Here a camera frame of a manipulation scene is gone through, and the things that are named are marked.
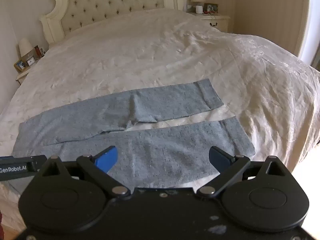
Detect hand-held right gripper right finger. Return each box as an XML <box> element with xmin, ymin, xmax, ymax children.
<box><xmin>197</xmin><ymin>146</ymin><xmax>292</xmax><ymax>197</ymax></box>

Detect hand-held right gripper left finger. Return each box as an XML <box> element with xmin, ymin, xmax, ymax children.
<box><xmin>41</xmin><ymin>146</ymin><xmax>131</xmax><ymax>197</ymax></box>

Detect grey pants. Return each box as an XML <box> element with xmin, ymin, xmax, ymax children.
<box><xmin>12</xmin><ymin>78</ymin><xmax>256</xmax><ymax>189</ymax></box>

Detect cream nightstand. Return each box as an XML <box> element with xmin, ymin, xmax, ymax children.
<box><xmin>187</xmin><ymin>12</ymin><xmax>231</xmax><ymax>33</ymax></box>
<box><xmin>15</xmin><ymin>65</ymin><xmax>34</xmax><ymax>85</ymax></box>

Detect bed with cream bedspread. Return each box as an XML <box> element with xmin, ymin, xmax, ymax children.
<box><xmin>0</xmin><ymin>7</ymin><xmax>320</xmax><ymax>230</ymax></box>

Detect cream tufted headboard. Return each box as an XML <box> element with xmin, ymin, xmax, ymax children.
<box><xmin>39</xmin><ymin>0</ymin><xmax>187</xmax><ymax>46</ymax></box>

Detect beige curtain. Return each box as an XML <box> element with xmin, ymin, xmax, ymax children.
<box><xmin>294</xmin><ymin>0</ymin><xmax>316</xmax><ymax>62</ymax></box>

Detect wooden photo frame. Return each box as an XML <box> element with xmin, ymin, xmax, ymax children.
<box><xmin>14</xmin><ymin>59</ymin><xmax>27</xmax><ymax>73</ymax></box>

